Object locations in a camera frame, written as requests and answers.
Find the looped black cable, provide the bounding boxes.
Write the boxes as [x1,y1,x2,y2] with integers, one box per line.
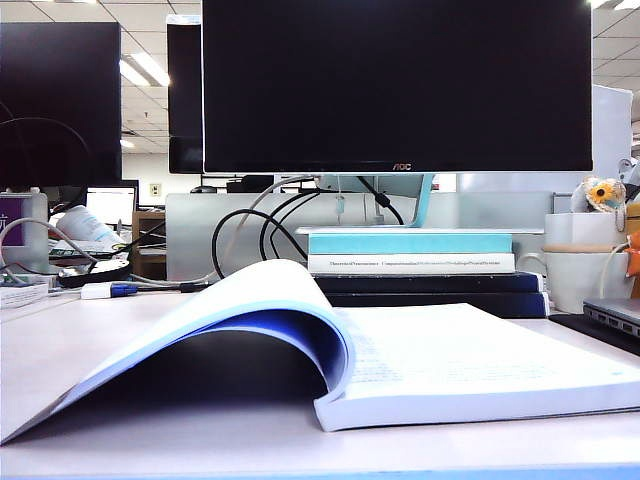
[211,208,309,281]

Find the silver laptop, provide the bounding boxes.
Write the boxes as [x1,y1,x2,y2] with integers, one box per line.
[582,297,640,339]

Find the black round base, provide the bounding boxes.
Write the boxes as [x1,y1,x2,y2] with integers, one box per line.
[58,258,132,289]

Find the stack of white cards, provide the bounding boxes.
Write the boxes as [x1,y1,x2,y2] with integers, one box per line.
[0,282,51,310]

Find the grey white cable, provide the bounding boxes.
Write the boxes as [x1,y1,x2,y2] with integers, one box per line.
[219,174,316,281]

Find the narrow black monitor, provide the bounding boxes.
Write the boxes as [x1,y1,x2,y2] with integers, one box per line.
[166,13,205,175]

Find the white container with cork band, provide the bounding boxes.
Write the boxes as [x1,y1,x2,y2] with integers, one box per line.
[543,212,626,254]

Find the orange object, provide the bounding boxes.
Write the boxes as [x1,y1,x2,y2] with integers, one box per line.
[624,232,640,277]

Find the white curved cable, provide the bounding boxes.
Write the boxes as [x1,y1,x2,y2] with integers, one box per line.
[0,218,99,266]

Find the background white screen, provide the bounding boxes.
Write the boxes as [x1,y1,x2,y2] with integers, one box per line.
[85,185,137,234]

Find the beige cable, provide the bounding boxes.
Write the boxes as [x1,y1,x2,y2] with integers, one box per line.
[599,242,631,300]

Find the blue cover paperback book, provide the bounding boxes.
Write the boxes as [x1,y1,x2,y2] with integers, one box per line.
[0,258,640,446]

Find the thin black cable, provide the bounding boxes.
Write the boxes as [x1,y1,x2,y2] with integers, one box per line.
[259,189,321,262]

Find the white adapter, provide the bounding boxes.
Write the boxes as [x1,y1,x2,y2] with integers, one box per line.
[79,282,114,300]

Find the white rolled bag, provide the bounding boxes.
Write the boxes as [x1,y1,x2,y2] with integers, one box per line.
[55,204,124,246]

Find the teal spine book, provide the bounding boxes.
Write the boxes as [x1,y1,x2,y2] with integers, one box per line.
[308,232,514,255]

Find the thick navy book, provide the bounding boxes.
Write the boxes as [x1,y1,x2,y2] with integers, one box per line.
[324,292,550,319]

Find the plush toy with sunflower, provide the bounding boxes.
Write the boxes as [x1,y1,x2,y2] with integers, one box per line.
[569,175,627,216]

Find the thin navy book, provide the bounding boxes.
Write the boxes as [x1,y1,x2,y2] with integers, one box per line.
[314,272,547,295]

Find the large black monitor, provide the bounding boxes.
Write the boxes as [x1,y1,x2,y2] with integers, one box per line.
[0,21,123,189]

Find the white spine book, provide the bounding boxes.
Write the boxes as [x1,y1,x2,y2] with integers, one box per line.
[307,252,516,275]

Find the black AOC computer monitor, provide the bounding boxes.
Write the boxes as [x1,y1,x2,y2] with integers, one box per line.
[201,0,594,175]

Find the wooden cabinet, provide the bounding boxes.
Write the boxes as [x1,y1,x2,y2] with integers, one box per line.
[132,210,167,280]

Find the white ceramic mug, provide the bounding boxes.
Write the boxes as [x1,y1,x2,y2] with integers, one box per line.
[517,249,634,315]

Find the white box with purple label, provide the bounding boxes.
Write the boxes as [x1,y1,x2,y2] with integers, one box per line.
[0,192,50,275]

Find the thick black monitor cable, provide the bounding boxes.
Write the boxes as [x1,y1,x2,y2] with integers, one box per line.
[355,174,405,226]

